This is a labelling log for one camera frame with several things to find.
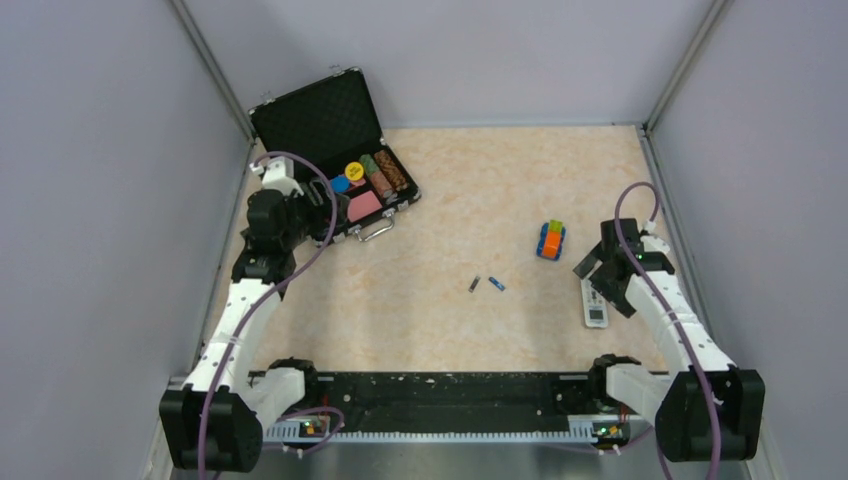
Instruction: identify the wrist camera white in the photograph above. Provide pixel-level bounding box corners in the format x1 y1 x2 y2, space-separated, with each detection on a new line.
640 220 671 255
250 156 304 197

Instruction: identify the white remote control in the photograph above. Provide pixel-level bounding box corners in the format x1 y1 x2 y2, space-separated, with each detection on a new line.
581 278 609 329

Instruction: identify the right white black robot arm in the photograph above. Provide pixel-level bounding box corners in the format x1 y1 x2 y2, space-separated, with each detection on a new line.
574 218 766 462

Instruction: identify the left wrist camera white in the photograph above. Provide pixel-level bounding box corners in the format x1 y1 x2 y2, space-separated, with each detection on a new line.
250 156 304 197

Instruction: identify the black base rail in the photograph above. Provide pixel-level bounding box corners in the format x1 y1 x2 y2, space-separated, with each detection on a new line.
263 372 642 449

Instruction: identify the yellow poker chip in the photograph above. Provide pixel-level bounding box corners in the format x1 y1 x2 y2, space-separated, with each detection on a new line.
344 161 365 183

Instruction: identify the blue poker chip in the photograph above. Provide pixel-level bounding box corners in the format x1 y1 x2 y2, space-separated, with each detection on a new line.
331 175 351 194

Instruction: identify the colourful toy block car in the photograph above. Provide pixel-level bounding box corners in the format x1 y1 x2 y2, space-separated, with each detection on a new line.
536 219 566 261

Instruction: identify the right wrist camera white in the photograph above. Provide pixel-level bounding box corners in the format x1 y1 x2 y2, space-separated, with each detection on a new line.
640 220 671 255

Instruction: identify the brown poker chip stack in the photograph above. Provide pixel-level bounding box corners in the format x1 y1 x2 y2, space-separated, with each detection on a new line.
374 150 409 191

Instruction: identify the black poker chip case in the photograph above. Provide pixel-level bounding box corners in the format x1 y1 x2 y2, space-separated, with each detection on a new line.
248 67 422 241

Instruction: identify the blue battery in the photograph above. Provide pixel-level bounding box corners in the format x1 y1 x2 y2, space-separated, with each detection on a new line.
488 277 506 292

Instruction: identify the green poker chip stack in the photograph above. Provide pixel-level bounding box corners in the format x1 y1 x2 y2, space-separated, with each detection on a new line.
359 154 396 202

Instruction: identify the pink card deck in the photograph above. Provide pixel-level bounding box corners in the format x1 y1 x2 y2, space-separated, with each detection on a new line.
347 191 383 223

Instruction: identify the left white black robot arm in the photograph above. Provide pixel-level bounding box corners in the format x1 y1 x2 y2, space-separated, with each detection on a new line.
159 181 350 478

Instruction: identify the black grey battery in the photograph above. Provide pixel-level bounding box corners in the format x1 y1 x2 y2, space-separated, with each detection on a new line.
468 276 481 293

